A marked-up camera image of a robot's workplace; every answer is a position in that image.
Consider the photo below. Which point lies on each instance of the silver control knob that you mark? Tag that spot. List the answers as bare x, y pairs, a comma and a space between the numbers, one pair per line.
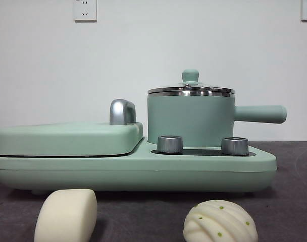
170, 144
234, 145

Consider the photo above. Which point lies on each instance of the mint green griddle cover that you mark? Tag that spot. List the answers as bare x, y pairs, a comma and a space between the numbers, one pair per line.
67, 138

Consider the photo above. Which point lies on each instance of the mint green breakfast machine base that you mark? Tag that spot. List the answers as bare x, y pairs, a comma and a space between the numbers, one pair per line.
143, 174

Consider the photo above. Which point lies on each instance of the ridged white bun green dots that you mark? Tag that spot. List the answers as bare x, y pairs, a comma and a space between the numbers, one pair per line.
219, 224

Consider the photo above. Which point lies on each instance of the black control panel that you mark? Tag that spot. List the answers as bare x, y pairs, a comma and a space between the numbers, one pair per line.
201, 152

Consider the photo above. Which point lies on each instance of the smooth white steamed bun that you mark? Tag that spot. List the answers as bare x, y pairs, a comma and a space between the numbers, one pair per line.
67, 216

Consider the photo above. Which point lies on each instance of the glass lid with green knob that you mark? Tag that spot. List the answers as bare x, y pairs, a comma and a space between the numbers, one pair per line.
190, 75

